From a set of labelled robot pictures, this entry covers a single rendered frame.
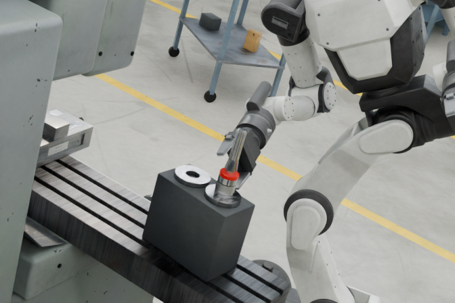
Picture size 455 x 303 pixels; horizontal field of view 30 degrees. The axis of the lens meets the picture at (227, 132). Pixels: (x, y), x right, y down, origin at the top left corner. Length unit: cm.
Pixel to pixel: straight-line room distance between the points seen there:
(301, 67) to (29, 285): 94
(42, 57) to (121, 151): 304
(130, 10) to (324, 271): 96
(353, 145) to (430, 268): 232
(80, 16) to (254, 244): 245
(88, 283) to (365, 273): 213
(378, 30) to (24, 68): 93
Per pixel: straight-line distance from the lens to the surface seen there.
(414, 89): 226
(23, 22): 163
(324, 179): 239
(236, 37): 606
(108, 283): 251
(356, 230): 463
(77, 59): 197
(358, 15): 217
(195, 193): 202
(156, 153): 477
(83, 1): 191
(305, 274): 253
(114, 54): 211
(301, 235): 242
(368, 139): 229
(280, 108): 218
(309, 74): 241
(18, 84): 167
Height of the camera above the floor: 210
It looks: 24 degrees down
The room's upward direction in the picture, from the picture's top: 16 degrees clockwise
